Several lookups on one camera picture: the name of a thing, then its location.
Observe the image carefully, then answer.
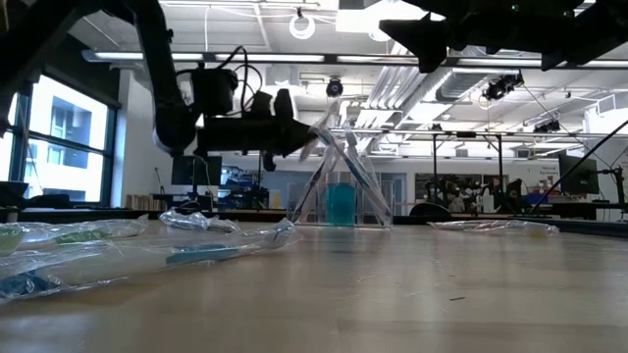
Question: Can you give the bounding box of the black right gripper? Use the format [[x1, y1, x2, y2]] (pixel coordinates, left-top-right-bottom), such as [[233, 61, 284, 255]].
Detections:
[[379, 0, 586, 75]]

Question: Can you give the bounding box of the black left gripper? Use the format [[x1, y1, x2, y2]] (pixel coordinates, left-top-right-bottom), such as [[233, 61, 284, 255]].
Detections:
[[195, 89, 320, 174]]

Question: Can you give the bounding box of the blue toothbrush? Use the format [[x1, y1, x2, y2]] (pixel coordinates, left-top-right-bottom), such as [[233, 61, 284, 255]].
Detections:
[[0, 218, 301, 303], [342, 129, 382, 217], [158, 208, 212, 232]]

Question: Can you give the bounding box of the teal mouthwash bottle white cap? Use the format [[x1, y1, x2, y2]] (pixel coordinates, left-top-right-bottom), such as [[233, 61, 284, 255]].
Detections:
[[325, 181, 358, 227]]

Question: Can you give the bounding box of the blue background machine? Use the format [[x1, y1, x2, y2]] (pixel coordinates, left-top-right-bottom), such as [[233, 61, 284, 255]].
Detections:
[[219, 165, 270, 211]]

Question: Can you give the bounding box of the black computer monitor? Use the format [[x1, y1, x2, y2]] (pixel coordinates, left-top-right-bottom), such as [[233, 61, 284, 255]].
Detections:
[[171, 155, 224, 187], [558, 153, 601, 195]]

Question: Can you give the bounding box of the orange toothbrush in clear wrapper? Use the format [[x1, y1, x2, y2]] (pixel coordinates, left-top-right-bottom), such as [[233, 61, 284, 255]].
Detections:
[[427, 218, 561, 238]]

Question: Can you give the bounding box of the large black framed window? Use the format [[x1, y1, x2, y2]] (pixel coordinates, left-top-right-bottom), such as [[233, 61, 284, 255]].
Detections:
[[0, 68, 122, 207]]

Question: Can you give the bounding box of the black ceiling camera cluster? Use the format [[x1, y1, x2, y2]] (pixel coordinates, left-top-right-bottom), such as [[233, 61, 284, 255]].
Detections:
[[483, 72, 525, 103]]

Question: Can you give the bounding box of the white coiled ceiling cable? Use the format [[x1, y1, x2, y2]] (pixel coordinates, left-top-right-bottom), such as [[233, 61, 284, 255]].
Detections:
[[288, 13, 317, 41]]

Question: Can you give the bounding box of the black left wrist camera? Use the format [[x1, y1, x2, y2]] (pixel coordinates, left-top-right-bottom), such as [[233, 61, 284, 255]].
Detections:
[[189, 67, 240, 118]]

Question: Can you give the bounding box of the black background workstation frame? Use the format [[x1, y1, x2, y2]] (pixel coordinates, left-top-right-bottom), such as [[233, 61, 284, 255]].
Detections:
[[328, 126, 506, 187]]

